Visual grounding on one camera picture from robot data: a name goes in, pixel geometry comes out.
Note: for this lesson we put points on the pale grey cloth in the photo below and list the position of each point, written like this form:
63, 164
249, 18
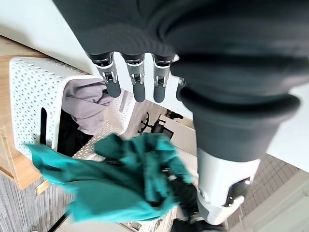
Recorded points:
84, 106

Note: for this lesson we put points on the white perforated laundry basket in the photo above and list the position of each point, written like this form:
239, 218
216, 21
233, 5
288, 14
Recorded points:
31, 96

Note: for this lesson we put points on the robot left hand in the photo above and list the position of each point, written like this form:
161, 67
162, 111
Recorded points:
217, 60

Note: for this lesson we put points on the teal green cloth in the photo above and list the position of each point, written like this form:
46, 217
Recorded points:
108, 188

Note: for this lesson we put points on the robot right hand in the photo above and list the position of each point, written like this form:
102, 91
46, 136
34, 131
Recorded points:
184, 195

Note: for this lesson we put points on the black cloth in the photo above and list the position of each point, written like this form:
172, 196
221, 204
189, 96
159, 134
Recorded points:
70, 137

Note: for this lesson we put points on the white desk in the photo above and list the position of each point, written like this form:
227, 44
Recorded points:
183, 135

